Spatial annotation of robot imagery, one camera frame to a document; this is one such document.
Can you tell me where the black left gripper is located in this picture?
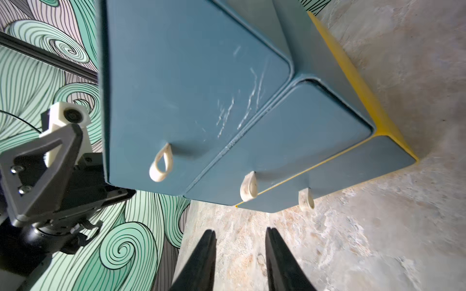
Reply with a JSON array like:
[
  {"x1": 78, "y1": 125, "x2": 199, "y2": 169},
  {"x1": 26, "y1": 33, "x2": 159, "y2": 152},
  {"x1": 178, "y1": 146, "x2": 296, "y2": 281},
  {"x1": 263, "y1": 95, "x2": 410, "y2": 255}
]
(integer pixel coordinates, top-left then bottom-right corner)
[{"x1": 1, "y1": 124, "x2": 136, "y2": 276}]

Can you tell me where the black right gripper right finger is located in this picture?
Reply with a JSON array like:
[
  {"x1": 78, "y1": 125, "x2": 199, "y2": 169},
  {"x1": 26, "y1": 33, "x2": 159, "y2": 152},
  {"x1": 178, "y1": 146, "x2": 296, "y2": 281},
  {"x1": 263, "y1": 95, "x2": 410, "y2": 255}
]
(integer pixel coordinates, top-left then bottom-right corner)
[{"x1": 265, "y1": 227, "x2": 316, "y2": 291}]

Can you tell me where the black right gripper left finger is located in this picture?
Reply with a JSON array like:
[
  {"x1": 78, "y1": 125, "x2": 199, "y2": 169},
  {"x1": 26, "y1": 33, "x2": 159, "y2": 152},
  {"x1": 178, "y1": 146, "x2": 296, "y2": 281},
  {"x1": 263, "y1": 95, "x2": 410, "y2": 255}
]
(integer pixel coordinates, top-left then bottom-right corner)
[{"x1": 170, "y1": 230, "x2": 217, "y2": 291}]

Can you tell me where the teal drawer cabinet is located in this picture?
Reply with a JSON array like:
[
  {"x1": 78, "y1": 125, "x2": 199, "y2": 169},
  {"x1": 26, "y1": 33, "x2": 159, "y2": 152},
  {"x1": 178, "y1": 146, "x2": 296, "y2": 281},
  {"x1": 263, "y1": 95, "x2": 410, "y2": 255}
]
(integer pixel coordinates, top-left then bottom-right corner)
[{"x1": 95, "y1": 1, "x2": 417, "y2": 213}]

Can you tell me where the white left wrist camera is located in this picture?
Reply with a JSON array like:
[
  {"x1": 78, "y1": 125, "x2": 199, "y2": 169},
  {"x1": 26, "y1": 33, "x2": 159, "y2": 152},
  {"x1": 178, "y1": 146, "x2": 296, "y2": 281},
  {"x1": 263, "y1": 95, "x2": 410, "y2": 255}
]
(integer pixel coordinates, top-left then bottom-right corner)
[{"x1": 39, "y1": 101, "x2": 93, "y2": 168}]

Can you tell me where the black corner frame post left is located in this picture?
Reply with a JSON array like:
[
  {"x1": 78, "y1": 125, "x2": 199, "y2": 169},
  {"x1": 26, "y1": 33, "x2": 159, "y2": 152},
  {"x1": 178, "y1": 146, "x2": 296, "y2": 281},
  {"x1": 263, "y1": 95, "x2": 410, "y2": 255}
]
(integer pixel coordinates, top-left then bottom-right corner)
[{"x1": 1, "y1": 32, "x2": 98, "y2": 82}]

